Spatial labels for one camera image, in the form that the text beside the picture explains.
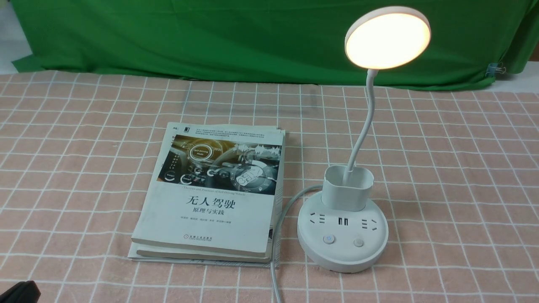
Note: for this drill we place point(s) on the pink checkered tablecloth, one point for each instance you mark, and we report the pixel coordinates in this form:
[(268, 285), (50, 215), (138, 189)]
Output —
[(456, 174)]

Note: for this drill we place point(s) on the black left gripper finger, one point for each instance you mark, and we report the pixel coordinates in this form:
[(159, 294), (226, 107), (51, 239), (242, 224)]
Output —
[(22, 292)]

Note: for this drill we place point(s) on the white self-driving textbook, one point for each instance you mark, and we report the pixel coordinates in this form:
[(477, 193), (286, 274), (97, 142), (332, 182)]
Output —
[(202, 210)]

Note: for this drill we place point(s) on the white desk lamp with sockets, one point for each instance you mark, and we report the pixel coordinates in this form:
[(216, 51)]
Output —
[(340, 228)]

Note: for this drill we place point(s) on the green backdrop cloth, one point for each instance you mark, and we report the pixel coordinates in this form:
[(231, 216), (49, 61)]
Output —
[(273, 41)]

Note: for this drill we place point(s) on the lower white book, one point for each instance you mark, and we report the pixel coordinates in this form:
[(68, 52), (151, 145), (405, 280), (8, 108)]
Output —
[(202, 260)]

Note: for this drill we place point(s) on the metal binder clip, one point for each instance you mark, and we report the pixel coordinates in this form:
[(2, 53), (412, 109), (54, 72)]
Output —
[(495, 68)]

